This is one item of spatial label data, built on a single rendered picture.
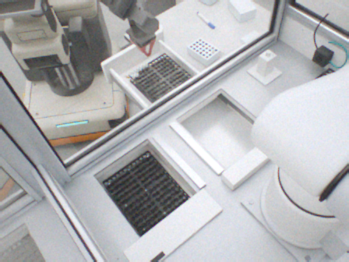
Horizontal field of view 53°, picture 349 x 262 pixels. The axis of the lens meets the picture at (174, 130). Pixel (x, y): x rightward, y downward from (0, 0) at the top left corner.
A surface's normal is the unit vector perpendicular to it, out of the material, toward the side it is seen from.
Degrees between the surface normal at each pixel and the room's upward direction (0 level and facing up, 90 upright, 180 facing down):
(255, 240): 0
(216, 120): 0
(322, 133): 13
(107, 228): 0
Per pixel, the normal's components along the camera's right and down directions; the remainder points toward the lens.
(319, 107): -0.21, -0.45
